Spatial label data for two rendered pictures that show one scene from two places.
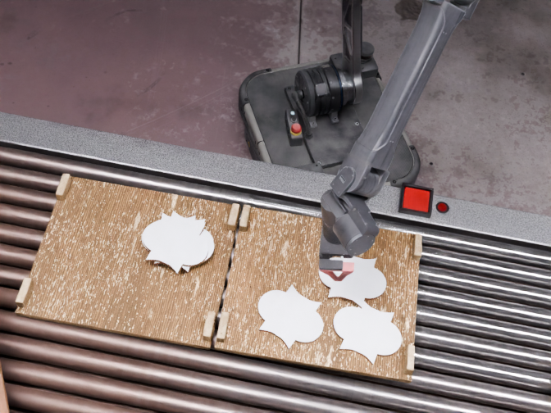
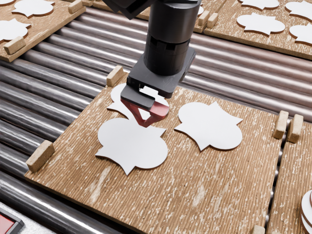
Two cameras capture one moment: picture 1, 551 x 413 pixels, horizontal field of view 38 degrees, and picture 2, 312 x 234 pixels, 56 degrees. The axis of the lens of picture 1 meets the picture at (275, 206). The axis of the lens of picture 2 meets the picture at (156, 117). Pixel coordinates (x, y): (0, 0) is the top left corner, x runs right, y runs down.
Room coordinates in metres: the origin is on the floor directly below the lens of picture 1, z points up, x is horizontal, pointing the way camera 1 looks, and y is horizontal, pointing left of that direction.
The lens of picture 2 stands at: (1.12, 0.00, 1.38)
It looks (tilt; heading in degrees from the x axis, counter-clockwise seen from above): 45 degrees down; 203
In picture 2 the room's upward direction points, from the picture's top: straight up
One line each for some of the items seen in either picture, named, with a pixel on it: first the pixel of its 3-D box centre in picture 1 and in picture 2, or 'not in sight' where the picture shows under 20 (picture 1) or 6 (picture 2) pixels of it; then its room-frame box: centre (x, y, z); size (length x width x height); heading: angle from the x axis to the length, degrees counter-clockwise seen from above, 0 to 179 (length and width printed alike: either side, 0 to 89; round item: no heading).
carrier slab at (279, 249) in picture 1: (322, 289); (166, 146); (0.78, -0.13, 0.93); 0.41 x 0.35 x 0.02; 88
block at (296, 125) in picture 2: (209, 325); (295, 128); (0.65, 0.10, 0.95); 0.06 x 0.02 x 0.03; 177
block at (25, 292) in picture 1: (25, 292); not in sight; (0.67, 0.49, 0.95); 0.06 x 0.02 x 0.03; 177
